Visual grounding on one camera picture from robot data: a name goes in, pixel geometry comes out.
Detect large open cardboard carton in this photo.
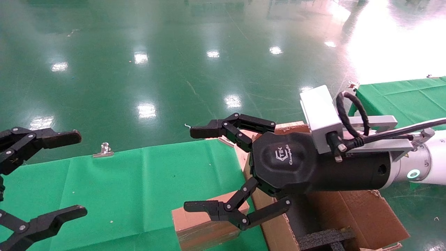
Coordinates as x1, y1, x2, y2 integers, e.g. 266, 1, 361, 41
235, 121, 411, 251

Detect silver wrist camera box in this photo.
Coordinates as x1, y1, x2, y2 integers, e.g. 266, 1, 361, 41
300, 85, 413, 162

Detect black foam insert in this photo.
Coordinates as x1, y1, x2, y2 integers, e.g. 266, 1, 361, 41
298, 227, 356, 251

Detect green tablecloth with hanging corner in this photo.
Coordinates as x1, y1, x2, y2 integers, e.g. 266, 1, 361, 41
348, 77, 446, 190

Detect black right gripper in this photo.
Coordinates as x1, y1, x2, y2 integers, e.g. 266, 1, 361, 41
184, 113, 391, 230

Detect small brown cardboard box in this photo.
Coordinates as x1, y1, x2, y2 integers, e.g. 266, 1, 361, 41
171, 191, 250, 251

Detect green tablecloth with creases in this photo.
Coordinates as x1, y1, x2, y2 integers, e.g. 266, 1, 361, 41
0, 139, 269, 251

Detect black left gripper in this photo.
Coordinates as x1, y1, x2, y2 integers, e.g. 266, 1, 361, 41
0, 127, 87, 251

